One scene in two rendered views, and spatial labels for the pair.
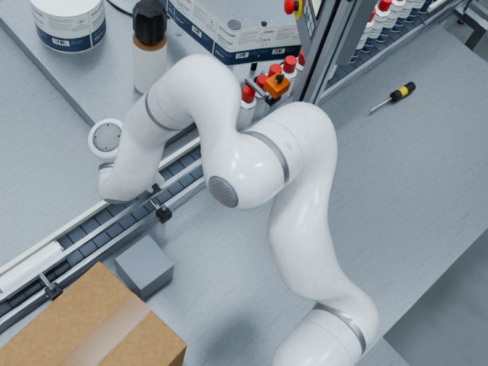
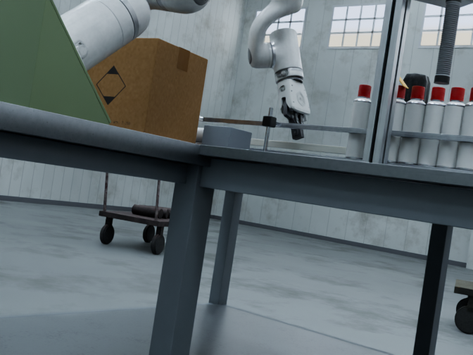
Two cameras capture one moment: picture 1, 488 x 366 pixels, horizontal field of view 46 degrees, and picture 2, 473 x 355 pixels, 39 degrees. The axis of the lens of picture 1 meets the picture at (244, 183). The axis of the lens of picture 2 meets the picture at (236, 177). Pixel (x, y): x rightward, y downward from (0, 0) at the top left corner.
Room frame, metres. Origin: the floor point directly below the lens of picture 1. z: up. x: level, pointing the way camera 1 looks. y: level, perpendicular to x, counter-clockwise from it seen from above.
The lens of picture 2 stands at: (0.68, -1.74, 0.76)
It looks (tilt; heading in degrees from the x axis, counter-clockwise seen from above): 1 degrees up; 95
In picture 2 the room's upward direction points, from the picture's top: 9 degrees clockwise
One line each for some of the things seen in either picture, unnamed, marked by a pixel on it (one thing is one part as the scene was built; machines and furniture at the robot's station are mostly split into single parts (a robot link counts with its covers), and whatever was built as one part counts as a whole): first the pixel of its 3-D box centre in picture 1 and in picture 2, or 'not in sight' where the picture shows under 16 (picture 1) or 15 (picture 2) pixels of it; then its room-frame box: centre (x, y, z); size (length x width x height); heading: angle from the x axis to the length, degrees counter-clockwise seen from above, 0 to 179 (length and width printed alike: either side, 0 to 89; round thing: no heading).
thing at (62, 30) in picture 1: (68, 9); not in sight; (1.11, 0.62, 0.95); 0.20 x 0.20 x 0.14
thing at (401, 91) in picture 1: (391, 98); not in sight; (1.23, -0.37, 0.84); 0.20 x 0.03 x 0.03; 141
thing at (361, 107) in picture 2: not in sight; (360, 122); (0.82, 0.11, 0.98); 0.05 x 0.05 x 0.20
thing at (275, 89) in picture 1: (258, 111); not in sight; (0.88, 0.02, 1.04); 0.10 x 0.04 x 0.33; 57
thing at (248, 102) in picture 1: (243, 113); (393, 124); (0.91, 0.05, 0.98); 0.05 x 0.05 x 0.20
